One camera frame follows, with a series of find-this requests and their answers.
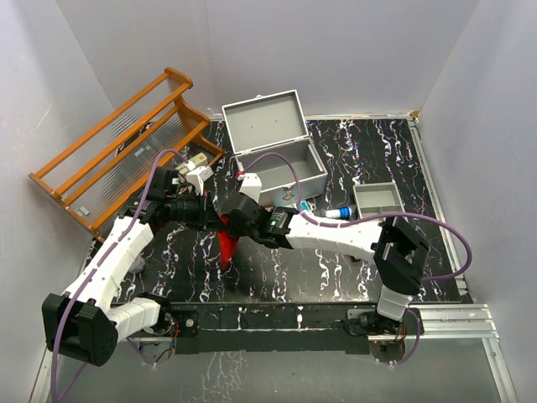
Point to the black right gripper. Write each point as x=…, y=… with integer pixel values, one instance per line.
x=236, y=230

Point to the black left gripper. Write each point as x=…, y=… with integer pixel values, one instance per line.
x=207, y=216

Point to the red first aid pouch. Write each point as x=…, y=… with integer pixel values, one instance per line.
x=228, y=237

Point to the grey plastic tray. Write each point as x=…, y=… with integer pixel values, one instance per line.
x=377, y=198

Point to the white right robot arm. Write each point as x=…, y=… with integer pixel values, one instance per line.
x=391, y=244

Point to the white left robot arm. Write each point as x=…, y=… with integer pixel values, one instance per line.
x=82, y=323

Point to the white medicine box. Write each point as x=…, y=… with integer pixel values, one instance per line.
x=196, y=161

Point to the silver metal medicine case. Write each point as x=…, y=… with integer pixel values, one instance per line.
x=269, y=137

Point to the blue white tube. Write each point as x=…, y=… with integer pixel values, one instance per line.
x=342, y=213

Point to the wooden shelf rack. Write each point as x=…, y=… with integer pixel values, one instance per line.
x=92, y=178

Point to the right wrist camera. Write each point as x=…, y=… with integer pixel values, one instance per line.
x=250, y=185

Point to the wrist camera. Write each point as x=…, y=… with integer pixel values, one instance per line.
x=197, y=178
x=250, y=185

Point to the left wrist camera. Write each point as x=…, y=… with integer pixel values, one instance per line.
x=197, y=178

